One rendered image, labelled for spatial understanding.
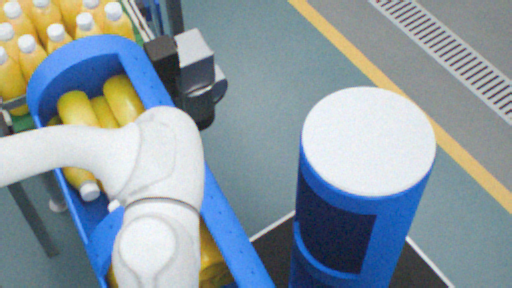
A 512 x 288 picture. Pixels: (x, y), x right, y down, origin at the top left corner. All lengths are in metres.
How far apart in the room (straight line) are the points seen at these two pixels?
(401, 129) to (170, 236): 0.84
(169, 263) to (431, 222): 1.91
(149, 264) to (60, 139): 0.20
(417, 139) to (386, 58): 1.53
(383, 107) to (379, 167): 0.16
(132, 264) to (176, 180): 0.15
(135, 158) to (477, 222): 1.94
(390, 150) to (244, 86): 1.48
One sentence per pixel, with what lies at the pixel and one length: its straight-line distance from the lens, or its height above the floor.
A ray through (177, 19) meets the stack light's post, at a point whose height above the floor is 0.73.
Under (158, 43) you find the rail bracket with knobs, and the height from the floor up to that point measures 1.00.
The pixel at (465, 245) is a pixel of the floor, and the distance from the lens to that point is 2.65.
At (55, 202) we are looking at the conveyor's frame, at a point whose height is 0.05.
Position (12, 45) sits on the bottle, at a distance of 1.77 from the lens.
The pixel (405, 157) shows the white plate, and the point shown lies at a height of 1.04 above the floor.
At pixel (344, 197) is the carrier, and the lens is 1.49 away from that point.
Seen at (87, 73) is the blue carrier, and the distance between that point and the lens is 1.57.
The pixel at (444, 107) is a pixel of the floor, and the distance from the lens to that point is 2.96.
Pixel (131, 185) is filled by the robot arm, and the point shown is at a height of 1.52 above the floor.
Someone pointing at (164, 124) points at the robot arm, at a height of 1.52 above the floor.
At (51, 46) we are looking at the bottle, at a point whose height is 1.07.
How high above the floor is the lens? 2.30
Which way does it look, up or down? 56 degrees down
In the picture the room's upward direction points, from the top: 9 degrees counter-clockwise
